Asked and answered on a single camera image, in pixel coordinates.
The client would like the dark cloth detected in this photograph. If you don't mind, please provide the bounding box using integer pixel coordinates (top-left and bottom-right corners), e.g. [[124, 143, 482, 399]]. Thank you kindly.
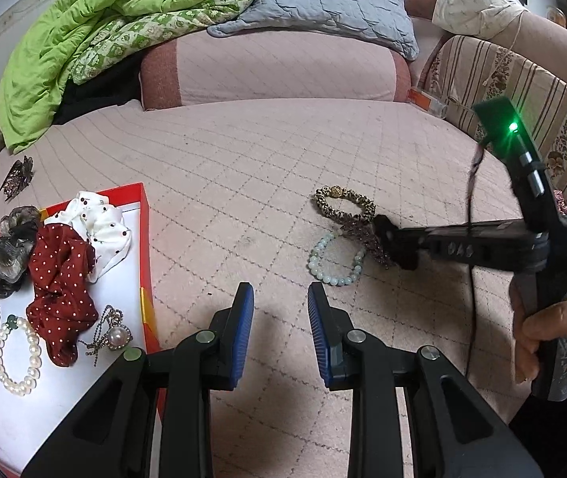
[[53, 66, 143, 126]]

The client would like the grey sheer scrunchie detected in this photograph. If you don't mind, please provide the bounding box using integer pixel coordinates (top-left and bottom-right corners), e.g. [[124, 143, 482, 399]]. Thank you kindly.
[[0, 204, 46, 298]]

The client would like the white pearl bracelet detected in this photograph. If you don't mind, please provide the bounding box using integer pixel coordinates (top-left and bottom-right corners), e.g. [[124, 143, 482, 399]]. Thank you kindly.
[[0, 315, 42, 398]]

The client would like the dark chain bracelet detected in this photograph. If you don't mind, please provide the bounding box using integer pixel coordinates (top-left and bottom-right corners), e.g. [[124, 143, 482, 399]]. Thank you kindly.
[[340, 215, 395, 270]]

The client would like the red polka-dot scrunchie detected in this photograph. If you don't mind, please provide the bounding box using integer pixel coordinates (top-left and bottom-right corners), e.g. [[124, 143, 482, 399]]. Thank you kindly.
[[25, 223, 98, 368]]

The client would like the brown hair claw clip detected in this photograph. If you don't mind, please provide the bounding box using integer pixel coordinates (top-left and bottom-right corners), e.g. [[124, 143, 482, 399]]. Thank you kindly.
[[0, 155, 36, 203]]

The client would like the white cloth on armrest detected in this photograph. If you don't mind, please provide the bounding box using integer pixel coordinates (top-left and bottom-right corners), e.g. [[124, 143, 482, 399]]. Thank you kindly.
[[405, 0, 529, 41]]

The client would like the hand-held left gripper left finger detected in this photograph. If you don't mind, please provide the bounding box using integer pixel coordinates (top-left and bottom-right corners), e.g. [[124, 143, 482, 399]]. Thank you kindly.
[[22, 281, 256, 478]]

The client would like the pink bolster pillow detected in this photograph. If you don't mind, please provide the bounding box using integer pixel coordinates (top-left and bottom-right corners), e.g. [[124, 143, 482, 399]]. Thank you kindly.
[[139, 29, 413, 111]]

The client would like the green quilt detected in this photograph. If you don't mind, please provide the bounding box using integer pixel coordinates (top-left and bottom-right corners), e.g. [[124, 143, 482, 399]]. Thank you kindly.
[[0, 0, 272, 156]]

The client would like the pale green bead bracelet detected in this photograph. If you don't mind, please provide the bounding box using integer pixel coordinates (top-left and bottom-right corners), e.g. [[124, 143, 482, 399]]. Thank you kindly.
[[307, 230, 367, 288]]

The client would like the red-rimmed white tray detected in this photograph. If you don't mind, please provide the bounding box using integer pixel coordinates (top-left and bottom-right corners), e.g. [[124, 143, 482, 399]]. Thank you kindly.
[[0, 182, 160, 475]]

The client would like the pearl pendant necklace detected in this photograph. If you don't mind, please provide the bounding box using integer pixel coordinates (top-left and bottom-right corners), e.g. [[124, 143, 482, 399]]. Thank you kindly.
[[76, 304, 133, 370]]

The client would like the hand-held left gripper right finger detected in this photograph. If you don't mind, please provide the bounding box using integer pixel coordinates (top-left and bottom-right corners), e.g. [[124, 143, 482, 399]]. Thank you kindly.
[[307, 281, 546, 478]]

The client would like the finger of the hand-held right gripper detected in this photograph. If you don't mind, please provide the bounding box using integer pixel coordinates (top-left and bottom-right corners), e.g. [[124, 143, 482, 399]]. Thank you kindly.
[[392, 245, 434, 270], [373, 214, 434, 248]]

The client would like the white polka-dot scrunchie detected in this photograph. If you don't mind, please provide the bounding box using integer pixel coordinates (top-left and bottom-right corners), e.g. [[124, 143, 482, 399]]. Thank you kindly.
[[43, 190, 134, 285]]

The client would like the black cable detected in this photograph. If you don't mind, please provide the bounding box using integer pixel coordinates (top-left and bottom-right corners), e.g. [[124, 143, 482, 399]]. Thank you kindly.
[[463, 142, 488, 382]]

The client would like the striped floral sofa cushion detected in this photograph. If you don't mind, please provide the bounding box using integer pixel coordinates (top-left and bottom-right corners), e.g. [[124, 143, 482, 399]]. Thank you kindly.
[[419, 10, 567, 212]]

